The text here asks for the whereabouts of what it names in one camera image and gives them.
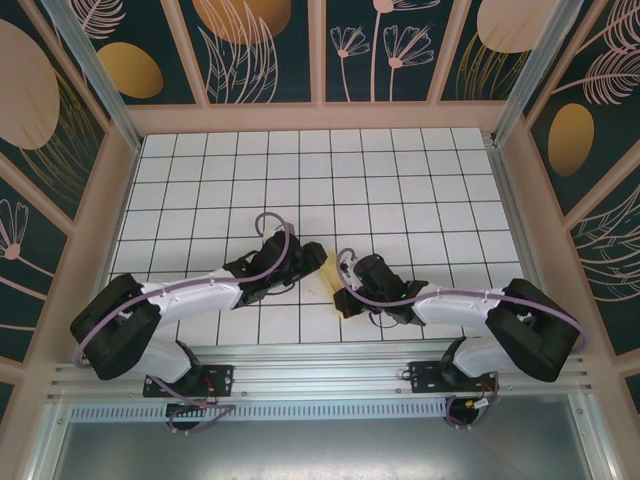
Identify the pale yellow paper sheet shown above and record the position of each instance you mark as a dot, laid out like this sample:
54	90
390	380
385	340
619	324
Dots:
332	277

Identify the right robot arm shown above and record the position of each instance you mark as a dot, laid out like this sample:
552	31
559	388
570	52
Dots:
530	335

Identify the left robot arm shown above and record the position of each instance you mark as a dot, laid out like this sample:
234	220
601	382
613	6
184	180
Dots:
120	330

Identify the grey metal sheet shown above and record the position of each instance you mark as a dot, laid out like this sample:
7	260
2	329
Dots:
320	450

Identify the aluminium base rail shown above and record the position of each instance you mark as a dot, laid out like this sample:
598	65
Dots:
320	370

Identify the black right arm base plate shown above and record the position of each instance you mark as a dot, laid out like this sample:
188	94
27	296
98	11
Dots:
425	375

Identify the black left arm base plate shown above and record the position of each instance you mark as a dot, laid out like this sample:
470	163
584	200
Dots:
220	380

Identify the aluminium side rail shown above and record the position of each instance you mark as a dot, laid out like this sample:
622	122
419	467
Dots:
520	240

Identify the aluminium corner post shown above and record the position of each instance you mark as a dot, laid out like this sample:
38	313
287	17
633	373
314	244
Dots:
530	65
95	75

